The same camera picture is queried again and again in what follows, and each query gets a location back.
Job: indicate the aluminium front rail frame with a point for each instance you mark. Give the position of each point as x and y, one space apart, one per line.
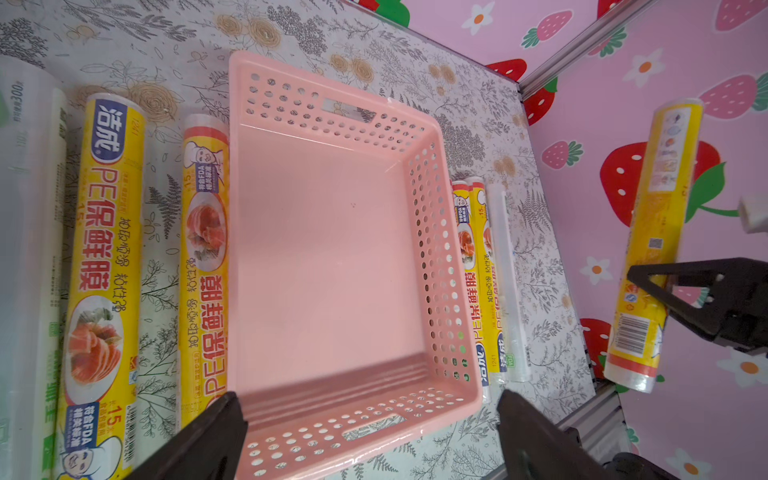
599 428

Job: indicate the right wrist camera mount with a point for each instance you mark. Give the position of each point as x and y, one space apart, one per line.
753 212

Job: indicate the yellow wrap roll red label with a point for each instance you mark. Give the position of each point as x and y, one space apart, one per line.
469 257

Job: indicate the clear white wrap roll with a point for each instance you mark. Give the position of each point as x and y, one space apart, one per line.
517 352

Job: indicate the large yellow wrap roll left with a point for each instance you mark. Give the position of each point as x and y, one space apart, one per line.
97 405

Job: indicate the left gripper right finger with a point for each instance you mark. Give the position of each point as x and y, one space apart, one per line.
534 448

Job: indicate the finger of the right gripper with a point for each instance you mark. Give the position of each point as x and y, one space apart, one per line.
722 301

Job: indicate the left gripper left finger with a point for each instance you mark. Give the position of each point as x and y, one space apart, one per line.
208 448

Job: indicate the white green wrap roll left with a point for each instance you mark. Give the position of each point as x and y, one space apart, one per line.
33 170

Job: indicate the yellow wrap roll blue label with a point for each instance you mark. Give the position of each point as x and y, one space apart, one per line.
487 284

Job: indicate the slim yellow wrap roll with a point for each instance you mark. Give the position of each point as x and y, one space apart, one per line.
658 217
203 314

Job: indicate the pink plastic perforated basket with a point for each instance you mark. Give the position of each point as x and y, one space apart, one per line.
349 325

